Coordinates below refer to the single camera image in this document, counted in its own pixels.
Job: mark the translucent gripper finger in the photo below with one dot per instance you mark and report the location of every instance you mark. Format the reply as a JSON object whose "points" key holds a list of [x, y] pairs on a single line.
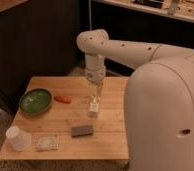
{"points": [[92, 88], [99, 89]]}

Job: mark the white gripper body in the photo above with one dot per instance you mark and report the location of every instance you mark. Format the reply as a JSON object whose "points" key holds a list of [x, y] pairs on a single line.
{"points": [[95, 76]]}

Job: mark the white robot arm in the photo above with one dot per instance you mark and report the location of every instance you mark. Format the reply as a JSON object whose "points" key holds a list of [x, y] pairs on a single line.
{"points": [[158, 100]]}

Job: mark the small white bottle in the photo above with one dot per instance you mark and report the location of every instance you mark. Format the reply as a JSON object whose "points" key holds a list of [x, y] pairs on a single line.
{"points": [[94, 107]]}

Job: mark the small orange carrot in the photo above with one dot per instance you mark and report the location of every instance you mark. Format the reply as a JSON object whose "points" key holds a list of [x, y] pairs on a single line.
{"points": [[63, 99]]}

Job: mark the dark grey sponge block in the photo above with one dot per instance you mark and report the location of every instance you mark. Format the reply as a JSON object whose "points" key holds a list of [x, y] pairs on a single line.
{"points": [[82, 130]]}

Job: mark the wooden table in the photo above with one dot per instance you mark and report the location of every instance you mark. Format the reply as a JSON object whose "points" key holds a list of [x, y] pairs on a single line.
{"points": [[108, 142]]}

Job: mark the green bowl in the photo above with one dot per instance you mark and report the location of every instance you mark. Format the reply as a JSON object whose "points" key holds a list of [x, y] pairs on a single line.
{"points": [[35, 101]]}

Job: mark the clear plastic packet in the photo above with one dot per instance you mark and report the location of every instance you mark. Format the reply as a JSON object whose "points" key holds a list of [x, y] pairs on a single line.
{"points": [[46, 143]]}

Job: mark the vertical metal pole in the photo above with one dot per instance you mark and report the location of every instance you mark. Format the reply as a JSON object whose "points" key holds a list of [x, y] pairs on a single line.
{"points": [[90, 13]]}

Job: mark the clear plastic cup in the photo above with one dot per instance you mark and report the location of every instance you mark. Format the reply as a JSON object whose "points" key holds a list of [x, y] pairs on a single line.
{"points": [[18, 138]]}

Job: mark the wooden shelf with items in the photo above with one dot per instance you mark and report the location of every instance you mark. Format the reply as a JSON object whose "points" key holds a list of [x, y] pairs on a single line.
{"points": [[176, 9]]}

